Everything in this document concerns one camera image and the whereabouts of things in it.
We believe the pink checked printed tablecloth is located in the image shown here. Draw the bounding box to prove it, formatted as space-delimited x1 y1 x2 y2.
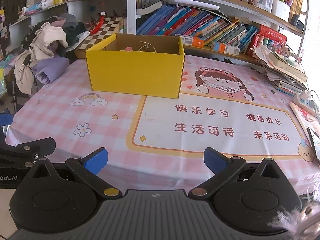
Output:
5 52 320 200

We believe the stack of papers and booklets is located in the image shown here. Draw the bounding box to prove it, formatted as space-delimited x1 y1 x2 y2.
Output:
252 44 310 97

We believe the orange box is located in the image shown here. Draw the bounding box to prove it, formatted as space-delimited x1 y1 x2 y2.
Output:
175 34 205 48

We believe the white shelf unit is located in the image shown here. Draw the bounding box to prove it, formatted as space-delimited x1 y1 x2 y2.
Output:
7 0 310 66

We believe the black tablet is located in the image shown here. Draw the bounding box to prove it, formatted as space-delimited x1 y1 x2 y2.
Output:
307 126 320 166

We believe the white and blue box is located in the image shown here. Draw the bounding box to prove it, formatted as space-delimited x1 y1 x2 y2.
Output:
211 40 241 56

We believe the yellow cardboard box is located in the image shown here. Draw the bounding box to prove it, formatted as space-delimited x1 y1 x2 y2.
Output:
85 33 185 99

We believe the wooden chessboard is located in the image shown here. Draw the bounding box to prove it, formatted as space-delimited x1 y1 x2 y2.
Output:
74 17 125 59

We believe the white storage container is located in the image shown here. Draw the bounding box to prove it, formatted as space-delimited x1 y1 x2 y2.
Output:
271 0 292 22

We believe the lilac hoodie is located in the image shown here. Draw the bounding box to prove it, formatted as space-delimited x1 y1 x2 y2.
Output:
32 57 70 84

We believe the white power strip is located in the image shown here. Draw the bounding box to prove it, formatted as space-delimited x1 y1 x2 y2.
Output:
292 90 320 117

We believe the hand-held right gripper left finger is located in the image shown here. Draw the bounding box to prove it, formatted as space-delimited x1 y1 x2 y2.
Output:
25 148 123 201

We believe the red tassel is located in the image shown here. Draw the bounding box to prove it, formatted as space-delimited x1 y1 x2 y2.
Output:
89 11 107 35

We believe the row of colourful books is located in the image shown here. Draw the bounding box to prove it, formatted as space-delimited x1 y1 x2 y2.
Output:
137 3 260 55

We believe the lilac fuzzy cloth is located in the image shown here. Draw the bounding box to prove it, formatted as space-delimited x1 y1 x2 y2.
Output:
267 182 320 240

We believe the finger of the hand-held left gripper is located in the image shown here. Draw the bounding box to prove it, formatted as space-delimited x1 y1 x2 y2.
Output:
0 137 56 167
0 112 14 146

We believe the pink book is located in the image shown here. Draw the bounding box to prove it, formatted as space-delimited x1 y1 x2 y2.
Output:
289 102 320 141

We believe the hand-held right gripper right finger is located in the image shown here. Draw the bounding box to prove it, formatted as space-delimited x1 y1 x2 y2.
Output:
187 147 288 201

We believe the stack of red boxes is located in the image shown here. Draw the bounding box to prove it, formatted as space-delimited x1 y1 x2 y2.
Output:
246 24 288 57

